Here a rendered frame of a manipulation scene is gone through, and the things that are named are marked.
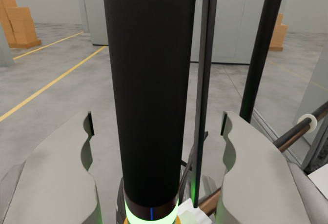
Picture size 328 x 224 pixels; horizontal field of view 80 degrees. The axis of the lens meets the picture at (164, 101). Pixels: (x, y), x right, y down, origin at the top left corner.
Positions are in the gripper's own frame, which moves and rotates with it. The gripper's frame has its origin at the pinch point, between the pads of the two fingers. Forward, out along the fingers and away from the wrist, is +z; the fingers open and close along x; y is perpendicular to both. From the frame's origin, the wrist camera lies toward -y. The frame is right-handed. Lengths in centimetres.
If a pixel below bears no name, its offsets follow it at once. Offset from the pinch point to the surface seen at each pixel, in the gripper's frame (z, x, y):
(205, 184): 34, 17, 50
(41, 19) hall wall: 1289, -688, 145
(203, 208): 0.8, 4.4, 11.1
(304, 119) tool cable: 14.2, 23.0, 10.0
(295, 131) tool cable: 11.3, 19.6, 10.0
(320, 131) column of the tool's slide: 40, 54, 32
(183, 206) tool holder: 1.1, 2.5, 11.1
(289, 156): 64, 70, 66
